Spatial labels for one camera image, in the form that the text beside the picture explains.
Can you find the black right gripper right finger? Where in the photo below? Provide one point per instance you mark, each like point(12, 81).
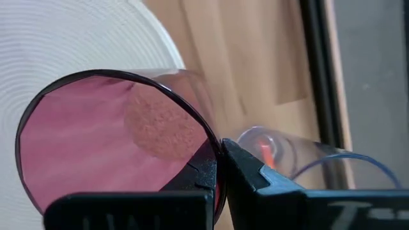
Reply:
point(287, 211)

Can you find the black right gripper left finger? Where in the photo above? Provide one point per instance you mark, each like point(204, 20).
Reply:
point(128, 211)

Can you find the pink faceted plastic tumbler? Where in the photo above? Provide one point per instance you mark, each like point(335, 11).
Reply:
point(96, 143)

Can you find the clear purple plastic tumbler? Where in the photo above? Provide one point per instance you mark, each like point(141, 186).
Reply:
point(303, 150)

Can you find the white woven round placemat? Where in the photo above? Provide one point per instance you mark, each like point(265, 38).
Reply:
point(64, 38)

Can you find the black aluminium rig frame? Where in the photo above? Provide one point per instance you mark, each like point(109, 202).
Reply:
point(319, 80)

